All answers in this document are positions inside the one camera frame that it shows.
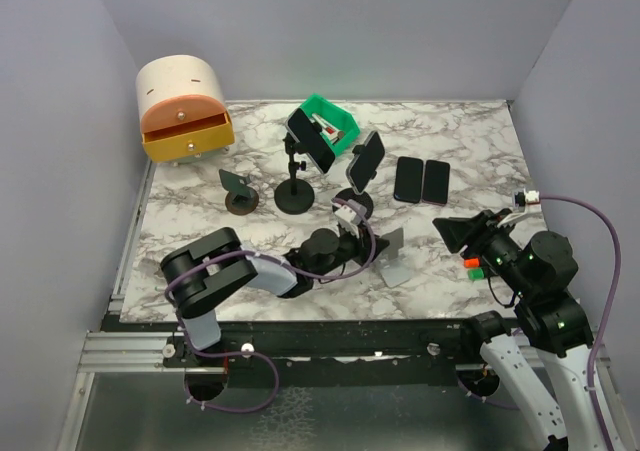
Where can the green cap marker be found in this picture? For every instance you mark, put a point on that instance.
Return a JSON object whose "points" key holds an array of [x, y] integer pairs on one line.
{"points": [[476, 274]]}

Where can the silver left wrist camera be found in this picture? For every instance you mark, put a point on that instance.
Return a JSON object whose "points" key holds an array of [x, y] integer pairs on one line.
{"points": [[350, 216]]}

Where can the silver-edged phone on short stand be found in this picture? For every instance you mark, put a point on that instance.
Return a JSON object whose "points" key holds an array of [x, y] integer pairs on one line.
{"points": [[364, 165]]}

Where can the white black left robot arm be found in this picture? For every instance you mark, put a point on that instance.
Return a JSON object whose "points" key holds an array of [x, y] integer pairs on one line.
{"points": [[203, 274]]}

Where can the items inside green bin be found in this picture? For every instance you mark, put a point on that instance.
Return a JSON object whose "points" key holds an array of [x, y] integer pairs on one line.
{"points": [[328, 130]]}

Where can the green plastic bin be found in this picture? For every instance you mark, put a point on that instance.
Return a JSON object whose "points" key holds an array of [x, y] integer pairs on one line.
{"points": [[337, 116]]}

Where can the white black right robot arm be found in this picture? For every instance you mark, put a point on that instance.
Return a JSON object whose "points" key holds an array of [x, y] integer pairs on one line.
{"points": [[572, 412]]}

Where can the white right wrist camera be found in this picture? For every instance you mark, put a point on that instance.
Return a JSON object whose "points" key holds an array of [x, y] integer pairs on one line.
{"points": [[526, 204]]}

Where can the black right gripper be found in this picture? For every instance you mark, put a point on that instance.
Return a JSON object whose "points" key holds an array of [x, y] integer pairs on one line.
{"points": [[478, 227]]}

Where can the black phone on tall stand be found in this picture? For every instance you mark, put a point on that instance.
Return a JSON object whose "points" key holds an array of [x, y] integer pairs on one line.
{"points": [[311, 142]]}

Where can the silver folding phone stand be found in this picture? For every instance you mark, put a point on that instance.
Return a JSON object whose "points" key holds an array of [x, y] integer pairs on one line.
{"points": [[389, 264]]}

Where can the beige orange drawer box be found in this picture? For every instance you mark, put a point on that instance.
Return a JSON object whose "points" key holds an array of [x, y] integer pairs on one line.
{"points": [[182, 110]]}

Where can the orange cap marker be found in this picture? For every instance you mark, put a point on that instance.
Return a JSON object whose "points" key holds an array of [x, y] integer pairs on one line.
{"points": [[472, 263]]}

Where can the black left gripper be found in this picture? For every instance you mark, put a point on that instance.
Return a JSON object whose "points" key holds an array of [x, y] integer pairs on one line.
{"points": [[363, 244]]}

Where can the brown round-base phone stand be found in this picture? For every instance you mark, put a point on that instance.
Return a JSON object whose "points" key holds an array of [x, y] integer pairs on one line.
{"points": [[241, 199]]}

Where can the black front rail bar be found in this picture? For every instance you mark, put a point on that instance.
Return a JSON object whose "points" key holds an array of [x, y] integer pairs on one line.
{"points": [[299, 353]]}

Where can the black tall phone stand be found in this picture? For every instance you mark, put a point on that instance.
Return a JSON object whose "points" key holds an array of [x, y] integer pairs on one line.
{"points": [[293, 196]]}

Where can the pink-edged black phone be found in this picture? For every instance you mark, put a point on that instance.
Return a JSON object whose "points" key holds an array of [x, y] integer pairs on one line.
{"points": [[435, 187]]}

